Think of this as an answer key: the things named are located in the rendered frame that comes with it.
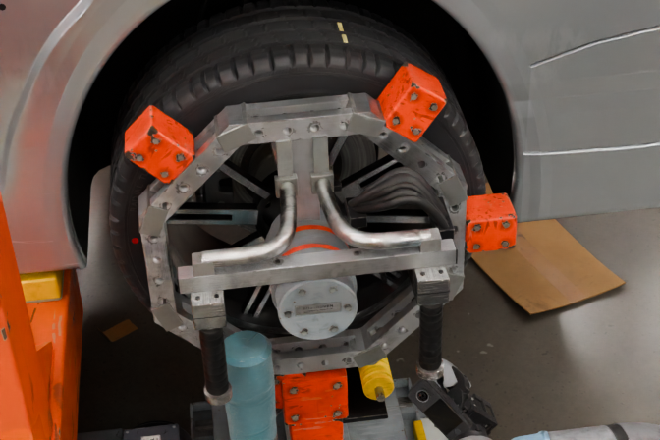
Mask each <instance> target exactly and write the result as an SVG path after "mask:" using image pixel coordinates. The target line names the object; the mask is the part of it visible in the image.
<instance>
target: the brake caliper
mask: <svg viewBox="0 0 660 440"><path fill-rule="evenodd" d="M208 2H209V0H203V2H202V5H201V8H200V11H199V14H198V18H197V21H196V26H197V24H198V23H199V22H200V21H202V20H203V18H204V14H205V11H206V8H207V5H208ZM195 196H196V202H201V203H235V200H234V190H233V184H232V178H230V177H229V176H227V175H226V174H224V173H223V172H221V171H220V170H218V169H217V170H216V171H215V172H214V173H213V174H212V175H211V176H210V177H209V178H208V179H207V180H206V181H205V183H204V184H203V185H202V186H201V187H200V188H199V189H198V190H197V191H196V192H195ZM204 197H205V199H204Z"/></svg>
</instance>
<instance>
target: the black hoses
mask: <svg viewBox="0 0 660 440"><path fill-rule="evenodd" d="M341 191H342V184H341V181H340V180H339V181H334V192H341ZM404 204H414V205H417V206H419V207H420V208H421V209H422V210H423V211H424V212H425V213H426V214H427V215H428V216H429V219H430V222H431V225H432V228H438V230H439V233H440V236H441V239H442V240H445V239H453V238H454V236H455V229H454V226H453V224H452V221H451V218H450V215H449V212H448V210H447V207H446V204H445V201H444V198H443V196H440V197H438V196H437V194H436V193H435V191H434V190H433V188H432V187H431V186H430V185H429V184H428V182H427V181H426V180H425V179H424V178H423V177H422V176H421V175H420V174H419V173H418V172H417V171H416V170H414V169H412V168H409V167H399V168H395V169H392V170H390V171H388V172H387V173H385V174H384V175H382V176H381V177H379V178H378V179H377V180H376V181H375V182H373V183H372V184H371V185H370V186H369V187H368V188H367V189H366V190H365V191H364V192H363V193H362V194H360V195H358V196H356V197H347V198H345V208H346V212H347V216H348V221H349V224H350V225H351V226H352V227H353V228H360V227H367V216H366V213H374V212H380V211H385V210H390V209H393V208H396V207H399V206H401V205H404Z"/></svg>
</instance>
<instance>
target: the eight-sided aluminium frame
mask: <svg viewBox="0 0 660 440"><path fill-rule="evenodd" d="M338 108H341V109H338ZM311 110H313V111H311ZM282 113H286V114H282ZM253 116H257V117H253ZM341 122H344V123H341ZM385 122H386V121H385V119H384V115H383V112H382V109H381V106H380V103H379V100H376V99H373V98H372V97H371V96H369V95H368V94H367V93H349V92H348V93H347V94H344V95H333V96H322V97H312V98H302V99H291V100H281V101H270V102H259V103H250V104H245V103H244V102H243V103H241V104H239V105H228V106H226V107H225V108H224V109H223V110H222V111H221V112H220V113H219V114H217V115H215V116H214V119H213V120H212V121H211V122H210V123H209V124H208V125H207V126H206V127H205V129H204V130H203V131H202V132H201V133H200V134H199V135H198V136H197V137H196V138H195V139H194V151H195V159H194V160H193V161H192V163H191V164H190V165H189V166H188V167H187V168H186V169H185V170H184V171H183V172H182V173H181V174H180V175H179V176H178V177H177V178H176V179H175V180H174V181H173V182H172V183H171V184H170V185H166V184H165V183H163V182H162V181H160V180H159V179H157V178H156V179H155V180H154V181H153V182H152V183H151V184H148V185H147V188H146V189H145V191H144V192H143V193H142V194H141V195H140V196H139V197H138V221H139V232H140V234H141V241H142V247H143V254H144V261H145V267H146V274H147V281H148V287H149V293H150V300H151V311H152V313H153V320H154V322H155V323H156V324H158V325H160V326H162V327H163V328H164V329H165V330H166V331H170V332H172V333H174V334H175V335H177V336H179V337H181V338H182V339H184V340H186V341H188V342H189V343H191V344H193V345H194V346H196V347H198V348H200V349H201V345H200V338H199V330H197V331H196V330H194V329H193V316H192V308H191V300H190V299H188V298H186V297H185V296H183V295H181V294H179V293H178V292H176V290H175V283H174V275H173V268H172V260H171V253H170V246H169V239H168V231H167V224H166V221H167V220H168V219H169V218H170V217H171V216H172V215H173V214H174V213H175V212H176V211H177V210H178V209H179V208H180V207H181V206H182V205H183V204H184V203H185V202H186V201H187V200H188V199H189V198H190V197H191V196H192V195H193V194H194V193H195V192H196V191H197V190H198V189H199V188H200V187H201V186H202V185H203V184H204V183H205V181H206V180H207V179H208V178H209V177H210V176H211V175H212V174H213V173H214V172H215V171H216V170H217V169H218V168H219V167H220V166H221V165H222V164H223V163H224V162H225V161H226V160H227V159H228V158H229V157H230V156H231V155H232V154H233V153H234V152H235V151H236V150H237V149H238V148H239V147H240V146H242V145H248V144H259V143H268V142H276V140H280V139H290V140H299V139H309V138H312V137H321V136H328V137H338V136H349V135H359V134H361V135H364V136H365V137H366V138H368V139H369V140H371V141H372V142H373V143H375V144H376V145H377V146H379V147H380V148H382V149H383V150H384V151H386V152H387V153H388V154H390V155H391V156H392V157H394V158H395V159H396V160H398V161H399V162H400V163H402V164H403V165H404V166H406V167H409V168H412V169H414V170H416V171H417V172H418V173H419V174H420V175H421V176H422V177H423V178H424V179H425V180H426V181H427V182H428V184H429V185H430V186H432V187H433V188H434V189H436V194H437V196H438V197H440V196H443V198H444V201H445V204H446V207H447V210H448V212H449V215H450V218H451V221H452V224H453V226H454V229H455V236H454V240H455V243H456V246H457V249H458V261H457V264H455V265H447V266H446V269H447V272H448V275H449V278H450V294H449V301H452V300H453V298H454V296H455V295H456V294H457V293H458V292H459V291H461V290H462V289H463V284H464V279H465V274H464V261H465V237H466V213H467V200H468V196H467V189H468V185H467V182H466V179H465V177H464V174H463V172H462V169H461V167H460V164H458V163H457V162H456V161H454V160H453V159H452V158H451V157H450V155H449V154H445V153H444V152H443V151H441V150H440V149H439V148H437V147H436V146H435V145H434V144H432V143H431V142H430V141H428V140H427V139H426V138H424V137H423V136H421V137H420V139H419V140H418V141H417V142H413V141H411V140H409V139H407V138H406V137H404V136H402V135H400V134H398V133H396V132H394V131H392V130H390V129H388V128H386V127H385V126H384V125H385ZM313 125H315V126H313ZM286 127H289V128H287V129H284V128H286ZM257 130H260V131H257ZM418 327H419V305H417V303H416V300H415V297H414V293H413V287H412V284H410V285H409V286H408V287H406V288H405V289H404V290H403V291H402V292H401V293H400V294H399V295H397V296H396V297H395V298H394V299H393V300H392V301H391V302H389V303H388V304H387V305H386V306H385V307H384V308H383V309H381V310H380V311H379V312H378V313H377V314H376V315H375V316H374V317H372V318H371V319H370V320H369V321H368V322H367V323H366V324H365V325H363V326H362V327H360V328H359V329H350V330H344V331H342V332H341V333H339V334H337V335H335V336H333V337H330V338H326V339H321V340H307V339H302V338H299V337H296V336H288V337H279V338H270V339H269V341H270V342H271V345H272V352H271V356H272V363H273V370H274V374H281V375H287V374H298V373H307V372H315V371H324V370H333V369H341V368H350V367H358V368H362V367H365V366H368V365H374V364H376V363H377V362H379V361H380V360H381V359H383V358H386V357H387V354H389V353H390V352H391V351H392V350H393V349H394V348H395V347H397V346H398V345H399V344H400V343H401V342H402V341H404V340H405V339H406V338H407V337H408V336H409V335H410V334H411V333H412V332H413V331H414V330H415V329H416V328H418Z"/></svg>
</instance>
